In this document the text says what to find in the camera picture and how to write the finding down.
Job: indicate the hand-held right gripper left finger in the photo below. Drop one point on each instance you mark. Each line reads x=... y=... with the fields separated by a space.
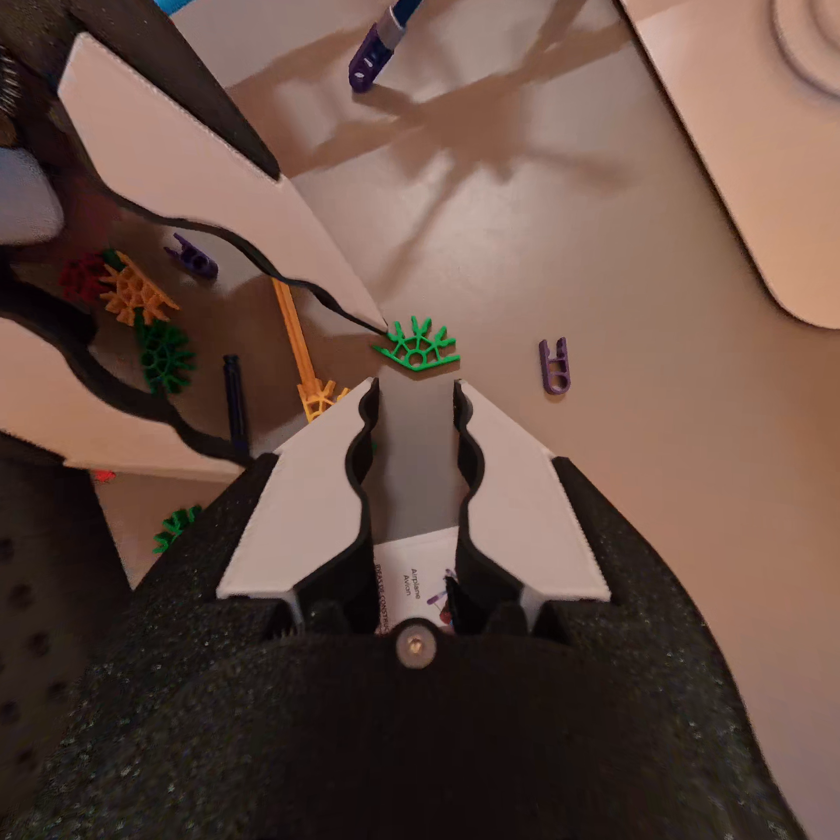
x=295 y=499

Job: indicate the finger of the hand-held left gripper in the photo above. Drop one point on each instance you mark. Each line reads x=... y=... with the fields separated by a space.
x=197 y=170
x=39 y=380

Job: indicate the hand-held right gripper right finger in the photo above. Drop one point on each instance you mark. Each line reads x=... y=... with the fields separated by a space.
x=525 y=512

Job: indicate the yellow snowflake toy connector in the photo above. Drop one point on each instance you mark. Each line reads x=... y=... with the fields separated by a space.
x=318 y=399

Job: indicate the yellow plastic rod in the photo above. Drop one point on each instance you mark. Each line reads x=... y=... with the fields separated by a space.
x=295 y=334

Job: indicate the green half-round toy connector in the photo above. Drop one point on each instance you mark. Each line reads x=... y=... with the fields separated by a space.
x=174 y=525
x=417 y=348

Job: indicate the purple clip toy connector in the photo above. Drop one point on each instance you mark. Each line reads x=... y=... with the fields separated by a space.
x=554 y=367
x=195 y=257

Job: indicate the red toy connector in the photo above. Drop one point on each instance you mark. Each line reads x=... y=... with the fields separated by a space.
x=82 y=277

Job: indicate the small red plastic piece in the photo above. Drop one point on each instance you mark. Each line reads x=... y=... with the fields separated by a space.
x=103 y=476

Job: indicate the printed instruction sheet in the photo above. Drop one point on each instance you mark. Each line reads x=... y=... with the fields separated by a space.
x=413 y=571

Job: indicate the dark green snowflake toy connector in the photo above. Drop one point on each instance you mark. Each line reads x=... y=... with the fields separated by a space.
x=164 y=358

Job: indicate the orange snowflake toy connector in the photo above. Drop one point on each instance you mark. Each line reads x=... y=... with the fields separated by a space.
x=134 y=292

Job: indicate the purple toy connector on rod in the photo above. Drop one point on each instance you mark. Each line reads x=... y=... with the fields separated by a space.
x=369 y=60

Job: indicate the white embossed board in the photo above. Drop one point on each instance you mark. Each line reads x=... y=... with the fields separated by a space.
x=722 y=131

